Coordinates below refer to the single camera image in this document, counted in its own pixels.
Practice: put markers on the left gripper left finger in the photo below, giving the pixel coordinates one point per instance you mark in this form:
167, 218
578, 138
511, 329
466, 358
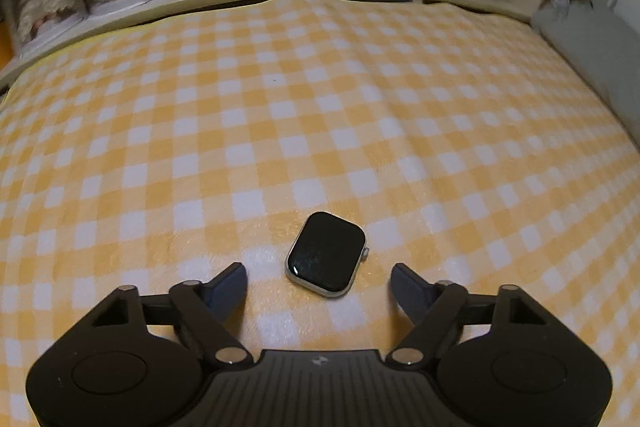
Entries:
202, 309

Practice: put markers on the grey pillow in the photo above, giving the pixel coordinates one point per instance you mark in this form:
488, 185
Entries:
602, 48

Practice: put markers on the yellow checkered blanket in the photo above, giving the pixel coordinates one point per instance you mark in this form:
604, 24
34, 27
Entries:
462, 144

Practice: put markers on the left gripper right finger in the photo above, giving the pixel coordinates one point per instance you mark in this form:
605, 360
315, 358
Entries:
433, 309

